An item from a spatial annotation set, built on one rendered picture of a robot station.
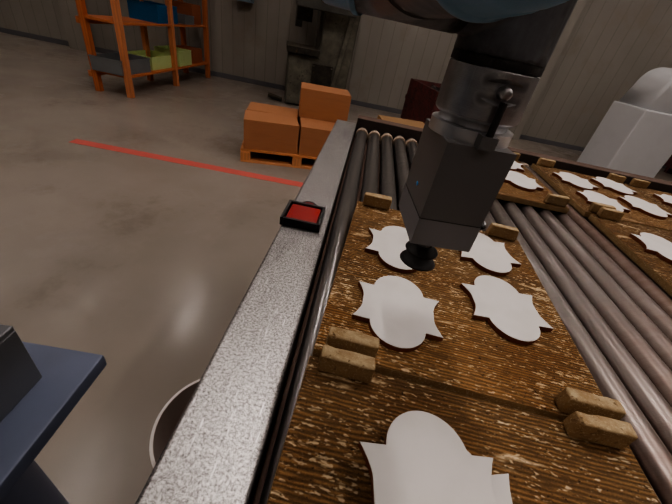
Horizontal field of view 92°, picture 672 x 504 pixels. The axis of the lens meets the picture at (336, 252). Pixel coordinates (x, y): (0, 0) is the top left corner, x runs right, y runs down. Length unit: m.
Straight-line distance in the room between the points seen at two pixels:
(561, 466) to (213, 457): 0.32
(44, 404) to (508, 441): 0.47
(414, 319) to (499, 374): 0.12
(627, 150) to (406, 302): 5.82
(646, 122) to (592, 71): 2.14
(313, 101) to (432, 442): 3.40
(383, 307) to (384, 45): 6.54
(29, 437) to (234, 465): 0.21
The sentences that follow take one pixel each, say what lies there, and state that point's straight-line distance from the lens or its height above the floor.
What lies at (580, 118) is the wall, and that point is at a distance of 8.14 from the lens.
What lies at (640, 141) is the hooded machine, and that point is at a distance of 6.23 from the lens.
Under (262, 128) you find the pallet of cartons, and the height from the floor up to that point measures 0.33.
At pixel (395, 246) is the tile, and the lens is 0.57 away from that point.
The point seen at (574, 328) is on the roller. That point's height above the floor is 0.92.
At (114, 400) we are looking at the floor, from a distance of 1.52.
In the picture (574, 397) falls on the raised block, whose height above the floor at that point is 0.96.
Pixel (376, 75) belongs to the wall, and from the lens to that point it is 6.89.
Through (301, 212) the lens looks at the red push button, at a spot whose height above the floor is 0.93.
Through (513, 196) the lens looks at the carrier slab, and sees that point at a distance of 1.04.
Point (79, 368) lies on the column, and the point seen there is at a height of 0.87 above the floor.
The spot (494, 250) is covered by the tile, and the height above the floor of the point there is 0.94.
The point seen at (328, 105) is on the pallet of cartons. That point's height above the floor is 0.55.
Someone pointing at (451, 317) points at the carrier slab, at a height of 0.94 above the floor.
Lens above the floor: 1.24
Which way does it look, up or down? 35 degrees down
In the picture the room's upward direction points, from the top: 12 degrees clockwise
